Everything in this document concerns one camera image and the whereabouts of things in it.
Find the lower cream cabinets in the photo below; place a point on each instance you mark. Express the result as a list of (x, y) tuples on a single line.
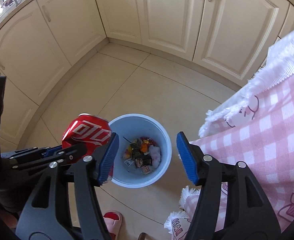
[(43, 43)]

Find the light blue trash bin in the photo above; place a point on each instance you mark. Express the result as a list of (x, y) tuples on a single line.
[(132, 126)]

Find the pink checkered tablecloth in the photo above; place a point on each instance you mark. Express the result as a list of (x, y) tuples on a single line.
[(256, 126)]

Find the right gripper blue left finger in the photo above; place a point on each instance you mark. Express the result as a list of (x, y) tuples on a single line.
[(46, 212)]

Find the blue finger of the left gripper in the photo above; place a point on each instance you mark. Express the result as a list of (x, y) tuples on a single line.
[(35, 152), (44, 158)]

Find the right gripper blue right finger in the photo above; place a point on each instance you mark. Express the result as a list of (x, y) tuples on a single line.
[(232, 204)]

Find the trash inside bin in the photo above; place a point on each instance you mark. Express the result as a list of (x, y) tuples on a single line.
[(142, 156)]

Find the red cola can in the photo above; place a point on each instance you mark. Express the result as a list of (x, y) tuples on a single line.
[(91, 135)]

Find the person's left hand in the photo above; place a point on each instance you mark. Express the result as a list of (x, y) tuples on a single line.
[(10, 219)]

